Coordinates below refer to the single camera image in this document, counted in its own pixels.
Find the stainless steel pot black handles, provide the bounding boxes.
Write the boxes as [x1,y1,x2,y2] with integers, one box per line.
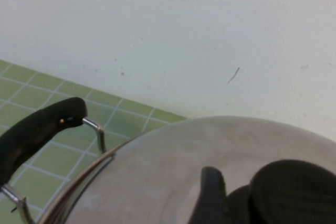
[0,97,116,224]

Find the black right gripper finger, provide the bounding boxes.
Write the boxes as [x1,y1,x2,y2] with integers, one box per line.
[188,166,227,224]

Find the steel pot lid black knob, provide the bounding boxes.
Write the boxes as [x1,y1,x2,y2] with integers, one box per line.
[46,115,336,224]

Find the green checked table mat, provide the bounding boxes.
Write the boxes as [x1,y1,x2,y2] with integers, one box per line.
[0,59,188,224]

